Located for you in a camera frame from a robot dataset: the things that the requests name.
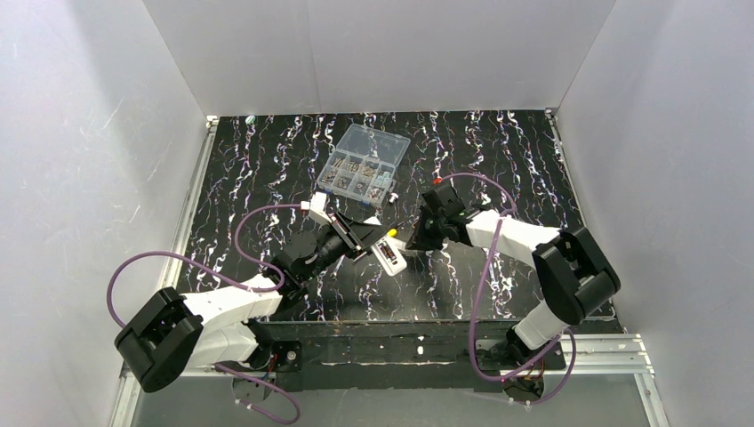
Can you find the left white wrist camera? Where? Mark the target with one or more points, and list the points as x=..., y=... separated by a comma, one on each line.
x=315, y=208

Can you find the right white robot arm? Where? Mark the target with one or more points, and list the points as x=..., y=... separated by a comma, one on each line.
x=574, y=274

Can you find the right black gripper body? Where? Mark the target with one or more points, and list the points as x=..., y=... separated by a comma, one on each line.
x=421, y=232

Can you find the clear plastic screw organizer box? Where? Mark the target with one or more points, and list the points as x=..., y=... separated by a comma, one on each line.
x=363, y=166

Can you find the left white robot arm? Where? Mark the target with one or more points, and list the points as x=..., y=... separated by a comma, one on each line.
x=173, y=331

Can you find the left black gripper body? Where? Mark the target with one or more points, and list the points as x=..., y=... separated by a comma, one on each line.
x=351, y=237

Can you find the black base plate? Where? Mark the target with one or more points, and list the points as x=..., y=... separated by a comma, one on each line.
x=367, y=355

